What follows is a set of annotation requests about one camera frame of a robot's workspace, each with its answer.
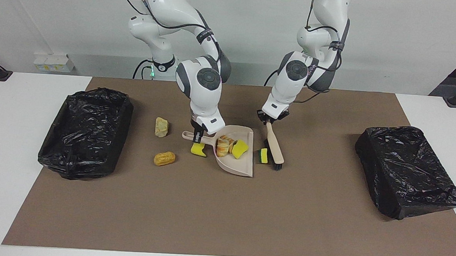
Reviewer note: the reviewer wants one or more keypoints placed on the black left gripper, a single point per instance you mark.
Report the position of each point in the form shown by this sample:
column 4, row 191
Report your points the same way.
column 273, row 119

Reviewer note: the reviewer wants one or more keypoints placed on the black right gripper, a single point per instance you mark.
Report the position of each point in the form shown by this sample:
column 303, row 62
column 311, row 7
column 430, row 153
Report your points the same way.
column 196, row 128

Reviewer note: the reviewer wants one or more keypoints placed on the yellow sponge piece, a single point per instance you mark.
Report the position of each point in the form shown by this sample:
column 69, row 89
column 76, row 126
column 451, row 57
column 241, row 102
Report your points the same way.
column 198, row 150
column 264, row 156
column 240, row 149

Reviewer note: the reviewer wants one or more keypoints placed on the beige hand brush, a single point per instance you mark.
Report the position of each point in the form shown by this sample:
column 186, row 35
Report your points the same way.
column 274, row 146

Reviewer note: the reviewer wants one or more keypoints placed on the toy croissant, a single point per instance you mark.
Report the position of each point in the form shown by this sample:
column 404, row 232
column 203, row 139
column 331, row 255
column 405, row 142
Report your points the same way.
column 222, row 148

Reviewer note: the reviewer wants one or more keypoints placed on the pale bread chunk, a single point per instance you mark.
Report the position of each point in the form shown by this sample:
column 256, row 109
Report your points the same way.
column 161, row 127

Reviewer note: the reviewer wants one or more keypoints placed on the brown bread roll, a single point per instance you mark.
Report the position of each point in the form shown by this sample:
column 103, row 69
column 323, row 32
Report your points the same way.
column 164, row 159

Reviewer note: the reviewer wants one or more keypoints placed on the beige plastic dustpan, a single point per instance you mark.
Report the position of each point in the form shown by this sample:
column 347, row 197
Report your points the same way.
column 237, row 165

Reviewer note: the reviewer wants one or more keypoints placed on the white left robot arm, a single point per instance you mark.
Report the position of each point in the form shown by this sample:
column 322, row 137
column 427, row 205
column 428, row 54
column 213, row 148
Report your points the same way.
column 288, row 88

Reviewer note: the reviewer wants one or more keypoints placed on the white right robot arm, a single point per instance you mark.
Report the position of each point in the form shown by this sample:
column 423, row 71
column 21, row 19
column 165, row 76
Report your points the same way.
column 204, row 99

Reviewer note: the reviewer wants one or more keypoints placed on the black bag-lined bin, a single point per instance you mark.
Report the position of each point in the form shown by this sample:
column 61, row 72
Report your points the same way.
column 405, row 172
column 83, row 136

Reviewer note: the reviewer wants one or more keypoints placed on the brown table mat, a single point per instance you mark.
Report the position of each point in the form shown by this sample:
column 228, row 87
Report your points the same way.
column 285, row 224

